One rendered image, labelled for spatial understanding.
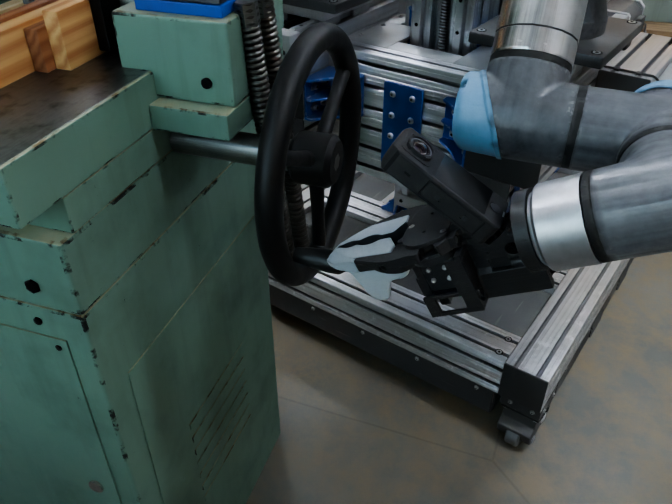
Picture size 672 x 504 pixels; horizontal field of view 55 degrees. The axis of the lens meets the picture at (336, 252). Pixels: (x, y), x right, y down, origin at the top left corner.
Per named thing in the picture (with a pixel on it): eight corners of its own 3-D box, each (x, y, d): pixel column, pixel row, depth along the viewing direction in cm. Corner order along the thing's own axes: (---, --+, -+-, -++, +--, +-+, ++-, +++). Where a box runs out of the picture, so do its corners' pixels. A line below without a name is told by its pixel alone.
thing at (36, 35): (48, 73, 69) (36, 29, 66) (34, 71, 69) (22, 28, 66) (155, 17, 85) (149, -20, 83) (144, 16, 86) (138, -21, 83)
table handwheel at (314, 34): (350, -40, 63) (382, 124, 89) (169, -53, 68) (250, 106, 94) (261, 225, 54) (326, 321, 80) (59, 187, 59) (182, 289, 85)
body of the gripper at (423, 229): (425, 320, 60) (554, 302, 53) (385, 248, 57) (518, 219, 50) (444, 271, 66) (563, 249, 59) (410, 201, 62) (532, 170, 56)
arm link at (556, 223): (574, 204, 47) (583, 151, 53) (514, 217, 50) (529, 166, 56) (603, 282, 51) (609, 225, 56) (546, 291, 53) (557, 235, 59)
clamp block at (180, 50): (233, 110, 68) (225, 23, 63) (123, 94, 72) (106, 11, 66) (286, 63, 80) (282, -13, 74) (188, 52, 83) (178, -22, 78)
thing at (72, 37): (71, 71, 69) (56, 11, 66) (56, 69, 70) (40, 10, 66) (151, 27, 82) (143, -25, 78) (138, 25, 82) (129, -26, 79)
